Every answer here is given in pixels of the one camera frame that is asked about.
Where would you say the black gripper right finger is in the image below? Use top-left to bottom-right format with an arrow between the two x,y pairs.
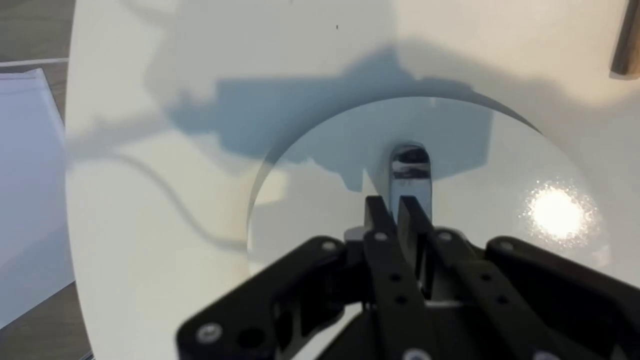
398,196 -> 640,360

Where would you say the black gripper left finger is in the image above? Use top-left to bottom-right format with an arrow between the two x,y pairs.
176,196 -> 439,360

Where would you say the white round pot lid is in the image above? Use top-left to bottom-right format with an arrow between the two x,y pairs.
245,95 -> 612,310

